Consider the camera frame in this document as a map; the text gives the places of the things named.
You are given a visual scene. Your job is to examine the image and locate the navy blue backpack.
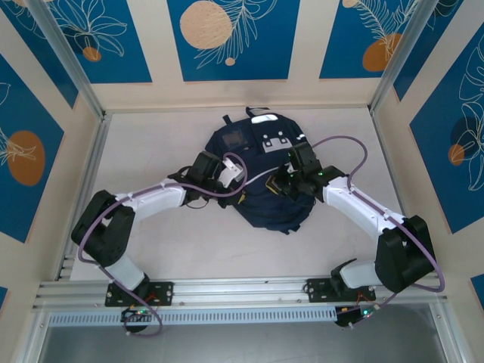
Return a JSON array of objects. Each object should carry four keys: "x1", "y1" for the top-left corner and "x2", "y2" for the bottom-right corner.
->
[{"x1": 206, "y1": 106, "x2": 317, "y2": 236}]

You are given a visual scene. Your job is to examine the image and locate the grey metal panel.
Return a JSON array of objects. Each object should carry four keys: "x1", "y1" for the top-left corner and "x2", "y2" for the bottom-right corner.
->
[{"x1": 37, "y1": 304, "x2": 455, "y2": 363}]

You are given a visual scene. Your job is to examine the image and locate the aluminium table side rail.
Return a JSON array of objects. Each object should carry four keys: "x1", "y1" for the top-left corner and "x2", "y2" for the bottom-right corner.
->
[
  {"x1": 55, "y1": 111, "x2": 113, "y2": 281},
  {"x1": 367, "y1": 107, "x2": 427, "y2": 274}
]

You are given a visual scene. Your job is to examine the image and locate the aluminium mounting rail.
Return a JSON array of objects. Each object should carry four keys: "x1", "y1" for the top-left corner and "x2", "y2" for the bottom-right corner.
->
[{"x1": 32, "y1": 272, "x2": 450, "y2": 312}]

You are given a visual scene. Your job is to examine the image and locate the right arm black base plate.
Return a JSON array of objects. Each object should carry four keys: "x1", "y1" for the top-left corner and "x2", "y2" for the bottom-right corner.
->
[{"x1": 305, "y1": 278, "x2": 377, "y2": 303}]

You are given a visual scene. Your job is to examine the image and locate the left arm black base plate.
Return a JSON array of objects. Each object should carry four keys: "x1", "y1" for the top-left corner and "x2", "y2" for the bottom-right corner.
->
[{"x1": 104, "y1": 281, "x2": 175, "y2": 307}]

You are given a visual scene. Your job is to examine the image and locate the grey slotted cable duct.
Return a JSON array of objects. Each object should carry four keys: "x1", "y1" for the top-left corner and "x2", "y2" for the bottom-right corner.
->
[{"x1": 48, "y1": 305, "x2": 338, "y2": 328}]

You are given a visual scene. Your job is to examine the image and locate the aluminium frame post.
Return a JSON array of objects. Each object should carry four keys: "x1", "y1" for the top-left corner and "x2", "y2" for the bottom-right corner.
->
[
  {"x1": 26, "y1": 0, "x2": 105, "y2": 118},
  {"x1": 368, "y1": 0, "x2": 443, "y2": 114}
]

